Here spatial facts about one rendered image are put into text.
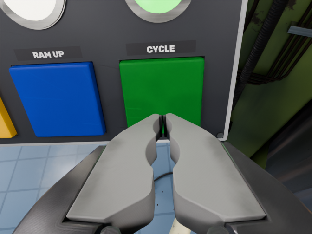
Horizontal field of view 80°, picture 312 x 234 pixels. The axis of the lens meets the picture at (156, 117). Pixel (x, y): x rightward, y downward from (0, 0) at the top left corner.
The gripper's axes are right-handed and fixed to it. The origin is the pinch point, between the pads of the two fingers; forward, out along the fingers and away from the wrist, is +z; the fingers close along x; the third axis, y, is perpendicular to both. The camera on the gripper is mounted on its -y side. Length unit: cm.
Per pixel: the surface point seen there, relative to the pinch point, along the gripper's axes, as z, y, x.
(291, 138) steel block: 35, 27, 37
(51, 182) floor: 70, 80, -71
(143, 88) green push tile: 5.1, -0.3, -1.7
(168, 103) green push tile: 5.1, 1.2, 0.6
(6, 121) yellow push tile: 5.3, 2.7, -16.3
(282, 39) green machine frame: 29.5, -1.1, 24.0
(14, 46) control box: 5.8, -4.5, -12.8
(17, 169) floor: 78, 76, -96
